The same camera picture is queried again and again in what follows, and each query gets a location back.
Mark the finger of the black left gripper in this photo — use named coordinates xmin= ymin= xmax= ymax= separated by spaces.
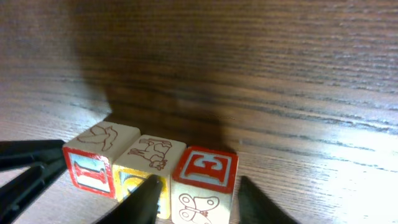
xmin=1 ymin=140 xmax=65 ymax=171
xmin=1 ymin=159 xmax=67 ymax=224

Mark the red I wooden block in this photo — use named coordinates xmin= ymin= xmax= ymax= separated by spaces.
xmin=62 ymin=121 xmax=141 ymax=198

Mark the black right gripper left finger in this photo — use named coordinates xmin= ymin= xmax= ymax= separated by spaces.
xmin=95 ymin=175 xmax=163 ymax=224

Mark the green R wooden block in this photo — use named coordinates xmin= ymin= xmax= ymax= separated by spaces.
xmin=171 ymin=146 xmax=239 ymax=224

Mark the yellow O wooden block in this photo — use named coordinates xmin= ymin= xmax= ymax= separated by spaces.
xmin=113 ymin=134 xmax=187 ymax=219

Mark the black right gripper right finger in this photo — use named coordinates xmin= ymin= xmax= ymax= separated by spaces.
xmin=238 ymin=176 xmax=298 ymax=224

